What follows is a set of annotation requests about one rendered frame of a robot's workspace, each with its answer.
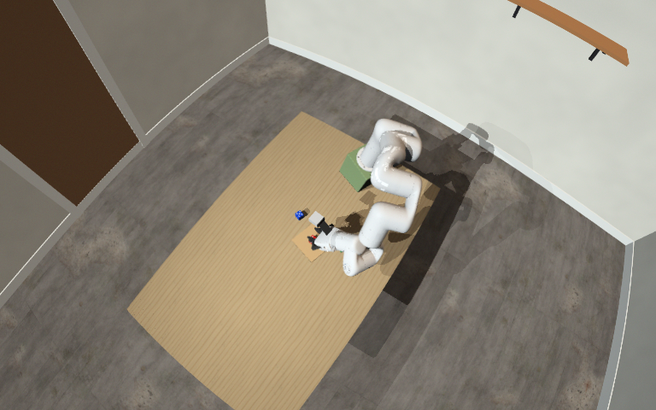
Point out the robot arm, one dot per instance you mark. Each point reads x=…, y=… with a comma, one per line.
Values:
x=363, y=251

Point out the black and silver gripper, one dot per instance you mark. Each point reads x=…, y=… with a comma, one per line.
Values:
x=322, y=242

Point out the tan flat mat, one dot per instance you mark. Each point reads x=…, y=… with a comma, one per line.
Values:
x=301, y=241

